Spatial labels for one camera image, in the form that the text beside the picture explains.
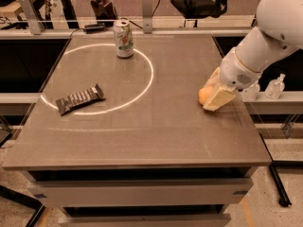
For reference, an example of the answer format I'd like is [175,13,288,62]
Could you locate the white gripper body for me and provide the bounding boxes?
[220,47,261,90]

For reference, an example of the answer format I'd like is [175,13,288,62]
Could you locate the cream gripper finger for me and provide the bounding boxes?
[203,86,235,112]
[205,67,221,87]

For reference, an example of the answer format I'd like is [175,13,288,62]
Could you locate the orange fruit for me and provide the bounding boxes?
[198,86,213,105]

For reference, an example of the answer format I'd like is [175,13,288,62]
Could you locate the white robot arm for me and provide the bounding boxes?
[199,0,303,112]

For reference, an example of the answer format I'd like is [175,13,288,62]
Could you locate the dark rxbar chocolate wrapper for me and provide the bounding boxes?
[56,84,105,115]

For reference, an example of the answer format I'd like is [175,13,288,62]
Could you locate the clear sanitizer bottle left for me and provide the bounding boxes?
[241,81,260,101]

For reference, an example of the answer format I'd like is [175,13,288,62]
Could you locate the clear sanitizer bottle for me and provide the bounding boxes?
[241,81,260,101]
[265,74,286,99]

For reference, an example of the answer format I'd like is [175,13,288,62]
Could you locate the clear sanitizer bottle right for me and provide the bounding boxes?
[265,74,286,99]

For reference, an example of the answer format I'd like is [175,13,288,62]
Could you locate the black office chair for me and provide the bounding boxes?
[170,0,227,26]

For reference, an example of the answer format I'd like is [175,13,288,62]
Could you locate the white green soda can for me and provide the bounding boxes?
[113,19,134,58]

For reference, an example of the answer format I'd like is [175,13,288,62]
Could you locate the dark bag on floor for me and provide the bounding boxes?
[91,0,116,27]

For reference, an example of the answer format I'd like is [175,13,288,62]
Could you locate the black power adapter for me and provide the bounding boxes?
[84,24,105,34]

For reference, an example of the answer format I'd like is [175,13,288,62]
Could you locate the upper grey drawer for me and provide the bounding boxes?
[27,178,253,207]

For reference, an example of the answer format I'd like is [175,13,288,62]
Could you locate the grey drawer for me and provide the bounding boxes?
[58,214,231,227]
[27,178,253,207]

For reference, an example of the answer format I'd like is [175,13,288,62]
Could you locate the lower grey drawer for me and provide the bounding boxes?
[58,214,231,227]

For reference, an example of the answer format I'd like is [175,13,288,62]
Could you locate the middle metal rail bracket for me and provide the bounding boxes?
[142,0,152,34]

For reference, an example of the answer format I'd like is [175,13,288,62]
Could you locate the metal rail bracket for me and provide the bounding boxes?
[142,0,152,34]
[17,0,44,35]

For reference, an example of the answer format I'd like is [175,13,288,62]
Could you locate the left metal rail bracket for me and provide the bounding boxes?
[17,0,44,35]

